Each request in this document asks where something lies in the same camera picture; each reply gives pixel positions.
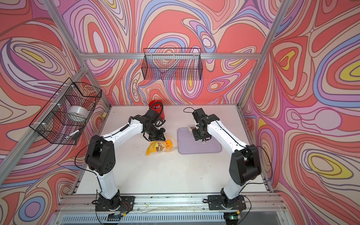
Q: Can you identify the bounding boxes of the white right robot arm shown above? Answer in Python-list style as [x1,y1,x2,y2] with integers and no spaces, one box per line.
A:
[191,108,262,210]

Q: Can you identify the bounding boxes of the aluminium corner frame post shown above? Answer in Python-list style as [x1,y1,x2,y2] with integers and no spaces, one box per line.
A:
[237,0,293,109]

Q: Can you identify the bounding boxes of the lavender plastic tray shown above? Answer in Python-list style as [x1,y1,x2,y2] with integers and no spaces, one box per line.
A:
[177,127,222,155]

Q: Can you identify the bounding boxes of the clear resealable bag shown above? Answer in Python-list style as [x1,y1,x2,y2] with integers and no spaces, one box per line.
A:
[145,135,178,156]

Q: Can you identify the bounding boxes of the black wire basket on left wall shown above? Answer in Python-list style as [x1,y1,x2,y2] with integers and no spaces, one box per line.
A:
[29,78,102,145]

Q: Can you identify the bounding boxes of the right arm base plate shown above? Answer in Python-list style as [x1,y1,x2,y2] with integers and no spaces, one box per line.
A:
[203,195,247,212]

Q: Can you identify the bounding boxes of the metal tongs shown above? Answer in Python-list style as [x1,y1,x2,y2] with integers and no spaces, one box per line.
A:
[188,127,207,142]

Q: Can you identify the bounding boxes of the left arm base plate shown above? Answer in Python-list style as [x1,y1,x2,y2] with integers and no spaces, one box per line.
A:
[95,195,135,213]

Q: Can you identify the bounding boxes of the black wire basket on wall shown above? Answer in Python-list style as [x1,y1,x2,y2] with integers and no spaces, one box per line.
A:
[29,78,102,145]
[141,47,203,81]

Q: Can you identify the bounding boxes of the red cup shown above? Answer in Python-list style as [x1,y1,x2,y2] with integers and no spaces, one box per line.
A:
[148,100,165,120]

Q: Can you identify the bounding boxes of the black wire basket on back wall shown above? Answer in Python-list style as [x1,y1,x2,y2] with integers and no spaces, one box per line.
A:
[141,47,203,81]

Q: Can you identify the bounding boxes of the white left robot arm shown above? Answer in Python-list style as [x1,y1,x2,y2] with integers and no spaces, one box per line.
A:
[85,108,166,211]

